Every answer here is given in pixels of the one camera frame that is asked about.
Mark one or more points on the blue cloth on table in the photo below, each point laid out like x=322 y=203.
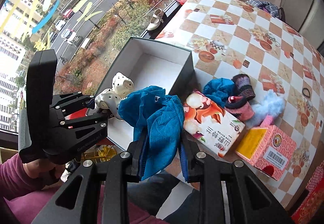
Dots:
x=219 y=90

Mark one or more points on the magenta sleeved forearm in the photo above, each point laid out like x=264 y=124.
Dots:
x=26 y=197

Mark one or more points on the dark green open box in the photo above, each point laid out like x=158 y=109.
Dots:
x=152 y=63

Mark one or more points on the purple striped knitted sock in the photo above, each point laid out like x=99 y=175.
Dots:
x=243 y=86

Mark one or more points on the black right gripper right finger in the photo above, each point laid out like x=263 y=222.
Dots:
x=229 y=192

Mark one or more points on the pink patterned carton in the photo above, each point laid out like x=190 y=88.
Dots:
x=268 y=149

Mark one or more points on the white fruit print box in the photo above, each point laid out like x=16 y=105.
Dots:
x=210 y=124

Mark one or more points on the light blue fluffy toy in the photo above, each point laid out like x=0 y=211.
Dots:
x=272 y=104

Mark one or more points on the checkered vinyl tablecloth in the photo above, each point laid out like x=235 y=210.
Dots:
x=229 y=37

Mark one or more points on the white shoe on sill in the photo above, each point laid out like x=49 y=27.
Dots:
x=156 y=20

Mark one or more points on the yellow toy bicycle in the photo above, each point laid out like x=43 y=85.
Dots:
x=99 y=154

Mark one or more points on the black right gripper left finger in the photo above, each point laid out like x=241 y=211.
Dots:
x=97 y=193

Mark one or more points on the pink knitted sock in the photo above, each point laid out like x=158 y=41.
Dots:
x=239 y=107

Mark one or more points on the white polka dot soft toy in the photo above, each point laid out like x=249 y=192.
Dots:
x=110 y=98

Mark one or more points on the blue mesh cloth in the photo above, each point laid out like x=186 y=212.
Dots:
x=160 y=117

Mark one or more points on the red embroidered cushion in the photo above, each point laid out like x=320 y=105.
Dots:
x=313 y=200

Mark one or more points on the plaid cloth on chair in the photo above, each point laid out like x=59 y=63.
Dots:
x=273 y=10

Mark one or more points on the person's left hand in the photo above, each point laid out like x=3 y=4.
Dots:
x=43 y=169

